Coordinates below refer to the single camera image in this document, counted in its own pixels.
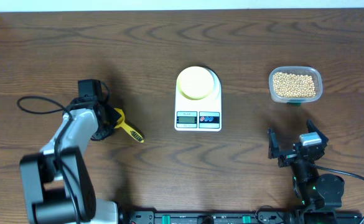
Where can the yellow plastic bowl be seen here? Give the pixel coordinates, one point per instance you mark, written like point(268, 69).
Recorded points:
point(195, 83)

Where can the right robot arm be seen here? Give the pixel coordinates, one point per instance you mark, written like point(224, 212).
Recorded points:
point(318, 192)

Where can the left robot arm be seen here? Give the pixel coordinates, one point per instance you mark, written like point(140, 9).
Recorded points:
point(56, 183)

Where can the yellow measuring scoop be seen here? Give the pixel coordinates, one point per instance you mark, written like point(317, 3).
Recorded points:
point(121, 123)

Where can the green tape label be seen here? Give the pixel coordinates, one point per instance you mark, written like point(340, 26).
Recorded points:
point(294, 104)

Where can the clear plastic container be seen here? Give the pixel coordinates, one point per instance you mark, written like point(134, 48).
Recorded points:
point(298, 70)

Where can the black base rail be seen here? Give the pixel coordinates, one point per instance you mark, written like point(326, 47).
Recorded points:
point(265, 215)

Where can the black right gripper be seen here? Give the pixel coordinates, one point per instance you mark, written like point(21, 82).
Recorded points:
point(286, 158)

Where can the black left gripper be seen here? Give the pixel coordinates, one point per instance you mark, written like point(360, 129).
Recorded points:
point(115, 114)

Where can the pile of soybeans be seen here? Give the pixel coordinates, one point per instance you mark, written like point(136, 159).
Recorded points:
point(293, 86)

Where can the white digital kitchen scale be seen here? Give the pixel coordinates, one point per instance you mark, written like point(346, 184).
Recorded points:
point(199, 115)

